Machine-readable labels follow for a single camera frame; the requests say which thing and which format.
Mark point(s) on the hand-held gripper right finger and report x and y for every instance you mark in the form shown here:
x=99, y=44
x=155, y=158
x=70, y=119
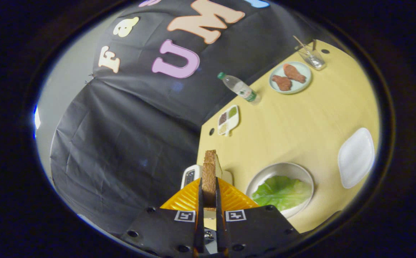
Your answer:
x=218, y=200

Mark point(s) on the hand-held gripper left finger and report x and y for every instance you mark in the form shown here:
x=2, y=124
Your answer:
x=201, y=200

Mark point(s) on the toasted bread slice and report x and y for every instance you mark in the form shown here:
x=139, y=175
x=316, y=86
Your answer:
x=209, y=179

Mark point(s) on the green lettuce leaf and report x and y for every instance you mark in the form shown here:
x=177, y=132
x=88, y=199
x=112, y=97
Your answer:
x=283, y=191

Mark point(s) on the cream toaster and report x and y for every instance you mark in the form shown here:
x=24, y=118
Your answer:
x=190, y=175

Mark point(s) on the beige round plate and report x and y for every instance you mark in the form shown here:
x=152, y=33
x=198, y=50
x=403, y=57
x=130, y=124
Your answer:
x=283, y=169

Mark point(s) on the white divided seasoning dish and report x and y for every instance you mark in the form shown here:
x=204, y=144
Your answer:
x=228, y=120

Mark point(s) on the black backdrop cloth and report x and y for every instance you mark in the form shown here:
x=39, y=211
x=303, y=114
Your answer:
x=122, y=143

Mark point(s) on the clear plastic water bottle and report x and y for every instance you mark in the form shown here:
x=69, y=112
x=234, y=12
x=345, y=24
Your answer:
x=242, y=89

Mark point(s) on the brown meat piece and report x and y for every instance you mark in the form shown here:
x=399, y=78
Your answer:
x=293, y=73
x=282, y=83

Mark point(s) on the pale green round plate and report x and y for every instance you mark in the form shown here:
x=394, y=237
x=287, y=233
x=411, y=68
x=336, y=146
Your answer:
x=301, y=88

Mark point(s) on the white square plate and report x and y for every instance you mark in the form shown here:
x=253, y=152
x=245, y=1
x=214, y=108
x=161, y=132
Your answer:
x=356, y=157

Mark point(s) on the clear glass utensil holder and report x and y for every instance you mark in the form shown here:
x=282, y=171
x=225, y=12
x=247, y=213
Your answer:
x=313, y=59

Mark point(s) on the light wooden stick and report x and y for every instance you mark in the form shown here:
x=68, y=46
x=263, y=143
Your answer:
x=301, y=43

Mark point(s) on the brown wooden utensil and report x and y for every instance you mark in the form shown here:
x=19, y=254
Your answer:
x=314, y=44

